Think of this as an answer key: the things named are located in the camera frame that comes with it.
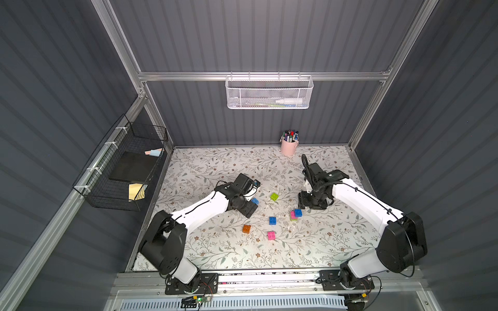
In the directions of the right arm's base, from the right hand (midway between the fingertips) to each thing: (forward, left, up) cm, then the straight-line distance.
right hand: (305, 207), depth 83 cm
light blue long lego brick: (+9, +21, -10) cm, 25 cm away
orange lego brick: (-6, +25, -10) cm, 28 cm away
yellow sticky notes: (-7, +59, +24) cm, 64 cm away
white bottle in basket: (+45, +4, +23) cm, 51 cm away
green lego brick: (+11, +12, -9) cm, 18 cm away
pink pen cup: (+41, +2, -6) cm, 42 cm away
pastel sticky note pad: (+17, +65, +17) cm, 69 cm away
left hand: (+2, +24, -2) cm, 24 cm away
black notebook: (+7, +69, +19) cm, 72 cm away
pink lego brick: (+3, +4, -11) cm, 12 cm away
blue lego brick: (-2, +14, -9) cm, 17 cm away
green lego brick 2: (0, +3, -11) cm, 11 cm away
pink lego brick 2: (-9, +14, -9) cm, 19 cm away
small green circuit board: (-33, +45, -11) cm, 57 cm away
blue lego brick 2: (0, +2, -5) cm, 6 cm away
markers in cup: (+43, +2, +2) cm, 43 cm away
